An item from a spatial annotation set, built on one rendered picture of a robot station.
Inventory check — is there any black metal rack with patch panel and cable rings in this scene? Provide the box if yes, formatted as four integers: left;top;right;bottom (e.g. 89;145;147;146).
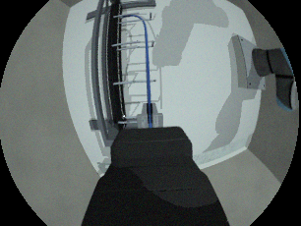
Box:
87;0;156;147

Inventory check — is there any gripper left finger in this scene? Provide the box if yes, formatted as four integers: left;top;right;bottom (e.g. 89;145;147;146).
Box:
137;103;149;128

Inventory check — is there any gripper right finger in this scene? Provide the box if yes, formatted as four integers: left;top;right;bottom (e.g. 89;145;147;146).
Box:
150;103;163;128

